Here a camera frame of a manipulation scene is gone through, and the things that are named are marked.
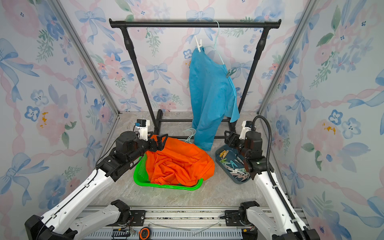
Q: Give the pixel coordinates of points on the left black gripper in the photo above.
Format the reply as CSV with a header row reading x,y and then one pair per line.
x,y
155,148

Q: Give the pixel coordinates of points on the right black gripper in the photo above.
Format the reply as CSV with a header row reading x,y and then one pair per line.
x,y
234,138

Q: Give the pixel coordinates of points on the dark teal clothespin bin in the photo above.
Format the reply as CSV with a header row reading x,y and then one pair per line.
x,y
232,163

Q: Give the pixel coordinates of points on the orange t-shirt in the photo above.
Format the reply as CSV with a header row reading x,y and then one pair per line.
x,y
179,163

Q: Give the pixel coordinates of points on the teal t-shirt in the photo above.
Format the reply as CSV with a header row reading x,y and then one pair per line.
x,y
213,97

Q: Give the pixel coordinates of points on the teal clothespin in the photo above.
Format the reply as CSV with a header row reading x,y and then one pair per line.
x,y
231,72

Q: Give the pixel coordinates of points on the white clothespin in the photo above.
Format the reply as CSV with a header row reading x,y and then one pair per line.
x,y
199,43

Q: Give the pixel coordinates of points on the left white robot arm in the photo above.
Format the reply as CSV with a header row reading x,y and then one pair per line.
x,y
84,192

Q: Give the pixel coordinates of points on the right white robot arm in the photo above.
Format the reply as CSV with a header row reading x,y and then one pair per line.
x,y
267,192

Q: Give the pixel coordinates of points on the green plastic tray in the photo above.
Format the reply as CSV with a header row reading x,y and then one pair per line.
x,y
141,178

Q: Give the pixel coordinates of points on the black clothes rack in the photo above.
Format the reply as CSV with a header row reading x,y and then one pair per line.
x,y
158,118

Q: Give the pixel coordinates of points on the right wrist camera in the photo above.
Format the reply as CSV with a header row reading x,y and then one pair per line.
x,y
246,127

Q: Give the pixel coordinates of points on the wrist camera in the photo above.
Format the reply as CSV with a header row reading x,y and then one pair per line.
x,y
142,128
246,127

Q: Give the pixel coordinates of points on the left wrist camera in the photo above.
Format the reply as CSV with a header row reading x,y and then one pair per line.
x,y
142,128

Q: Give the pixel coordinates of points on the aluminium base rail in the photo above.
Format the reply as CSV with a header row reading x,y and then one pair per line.
x,y
182,218

